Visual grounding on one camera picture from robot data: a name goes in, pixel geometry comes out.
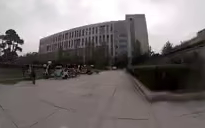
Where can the person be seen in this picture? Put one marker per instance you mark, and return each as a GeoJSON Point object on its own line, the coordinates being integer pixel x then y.
{"type": "Point", "coordinates": [32, 75]}

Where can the row of parked scooters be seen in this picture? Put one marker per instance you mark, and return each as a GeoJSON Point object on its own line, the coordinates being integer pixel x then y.
{"type": "Point", "coordinates": [66, 72]}

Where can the row of trees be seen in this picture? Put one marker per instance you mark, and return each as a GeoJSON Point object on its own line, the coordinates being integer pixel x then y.
{"type": "Point", "coordinates": [90, 56]}

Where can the grey stone kerb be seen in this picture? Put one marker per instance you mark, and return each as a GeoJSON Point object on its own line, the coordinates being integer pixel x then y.
{"type": "Point", "coordinates": [163, 96]}

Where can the grey concrete paved plaza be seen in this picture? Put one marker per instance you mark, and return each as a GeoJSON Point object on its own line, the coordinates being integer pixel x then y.
{"type": "Point", "coordinates": [90, 100]}

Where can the tall dark tree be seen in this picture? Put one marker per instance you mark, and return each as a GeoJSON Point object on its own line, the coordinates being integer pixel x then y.
{"type": "Point", "coordinates": [10, 41]}

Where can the long grey multi-storey building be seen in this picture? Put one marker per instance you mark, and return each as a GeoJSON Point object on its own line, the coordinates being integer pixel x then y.
{"type": "Point", "coordinates": [100, 35]}

